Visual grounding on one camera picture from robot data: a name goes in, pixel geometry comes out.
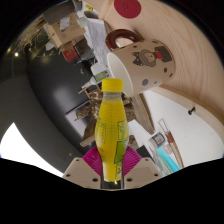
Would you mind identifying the flat round red coaster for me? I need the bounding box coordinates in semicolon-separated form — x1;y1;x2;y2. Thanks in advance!
113;0;142;20

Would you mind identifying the red box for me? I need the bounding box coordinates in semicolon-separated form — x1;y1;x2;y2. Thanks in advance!
63;46;79;63

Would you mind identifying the ceiling light strip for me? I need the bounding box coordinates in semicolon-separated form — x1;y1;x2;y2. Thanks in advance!
0;122;64;178

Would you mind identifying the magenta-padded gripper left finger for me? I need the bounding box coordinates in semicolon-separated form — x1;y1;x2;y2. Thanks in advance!
62;145;103;190

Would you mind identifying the cream cartoon print mug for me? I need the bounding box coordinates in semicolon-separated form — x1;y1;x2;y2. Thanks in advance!
105;28;177;98

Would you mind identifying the yellow drink bottle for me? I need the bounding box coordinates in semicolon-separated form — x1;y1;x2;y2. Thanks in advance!
94;78;130;183

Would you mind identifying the small grey lidded jar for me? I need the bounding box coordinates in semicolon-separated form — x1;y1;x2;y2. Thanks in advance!
148;132;167;149

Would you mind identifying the cardboard box with label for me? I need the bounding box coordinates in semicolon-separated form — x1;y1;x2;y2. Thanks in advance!
44;12;88;49

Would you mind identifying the long paint brush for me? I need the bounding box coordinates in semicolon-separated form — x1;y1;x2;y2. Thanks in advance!
158;118;185;169

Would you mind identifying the black wall screen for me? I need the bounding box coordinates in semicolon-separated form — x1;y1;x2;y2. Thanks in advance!
64;99;98;138

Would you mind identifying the white spray bottle green label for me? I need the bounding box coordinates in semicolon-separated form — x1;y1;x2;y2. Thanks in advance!
81;63;113;88

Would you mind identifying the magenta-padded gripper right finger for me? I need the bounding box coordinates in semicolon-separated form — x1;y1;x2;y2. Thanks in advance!
121;146;163;190

